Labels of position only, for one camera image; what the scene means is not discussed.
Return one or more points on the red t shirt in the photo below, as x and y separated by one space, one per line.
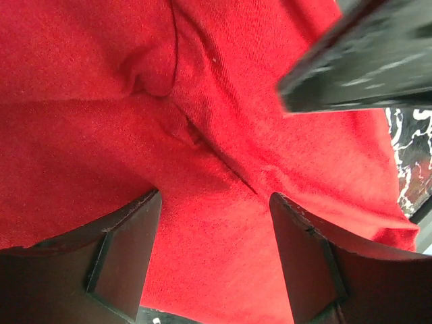
102 101

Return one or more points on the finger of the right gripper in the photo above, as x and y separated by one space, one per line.
377 55

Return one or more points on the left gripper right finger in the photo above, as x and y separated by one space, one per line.
335 276

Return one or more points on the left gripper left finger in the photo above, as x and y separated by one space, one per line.
92 274

